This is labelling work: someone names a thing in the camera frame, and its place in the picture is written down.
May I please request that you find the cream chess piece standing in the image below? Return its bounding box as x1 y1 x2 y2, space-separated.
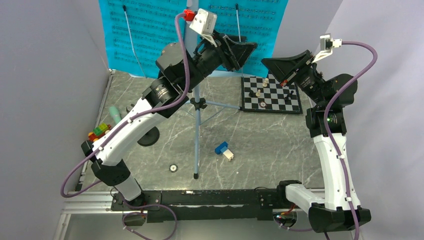
262 78 269 88

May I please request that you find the blue white poker chip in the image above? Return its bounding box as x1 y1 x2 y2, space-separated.
169 164 178 173

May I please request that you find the black chess piece lying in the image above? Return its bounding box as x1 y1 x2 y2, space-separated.
248 91 257 98

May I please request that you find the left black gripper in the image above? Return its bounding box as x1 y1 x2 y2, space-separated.
182 29 258 93

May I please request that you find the blue sheet music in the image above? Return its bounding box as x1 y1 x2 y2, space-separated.
98 0 187 78
198 0 288 77

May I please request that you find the blue white toy brick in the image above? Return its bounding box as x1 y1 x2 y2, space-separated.
214 141 234 161

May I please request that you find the black microphone stand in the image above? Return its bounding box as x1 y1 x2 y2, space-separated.
125 105 161 147

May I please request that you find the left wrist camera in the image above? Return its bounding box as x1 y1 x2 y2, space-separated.
183 8 218 47

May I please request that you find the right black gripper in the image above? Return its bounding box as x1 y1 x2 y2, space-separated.
262 49 327 107

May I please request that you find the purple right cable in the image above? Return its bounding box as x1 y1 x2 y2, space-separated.
272 40 379 240

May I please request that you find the black base frame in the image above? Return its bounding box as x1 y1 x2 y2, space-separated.
110 187 293 223

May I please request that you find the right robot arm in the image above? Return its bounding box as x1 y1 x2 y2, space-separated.
261 50 371 233

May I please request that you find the light blue music stand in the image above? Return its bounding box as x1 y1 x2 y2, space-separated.
122 0 249 180

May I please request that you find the black white chessboard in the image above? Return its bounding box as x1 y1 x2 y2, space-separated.
241 73 303 115

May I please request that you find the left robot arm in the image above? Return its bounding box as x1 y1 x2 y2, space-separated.
84 32 258 210

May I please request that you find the green toy microphone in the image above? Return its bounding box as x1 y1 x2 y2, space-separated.
108 106 122 125

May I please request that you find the colourful brick toy car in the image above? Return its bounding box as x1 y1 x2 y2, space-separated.
88 123 112 142

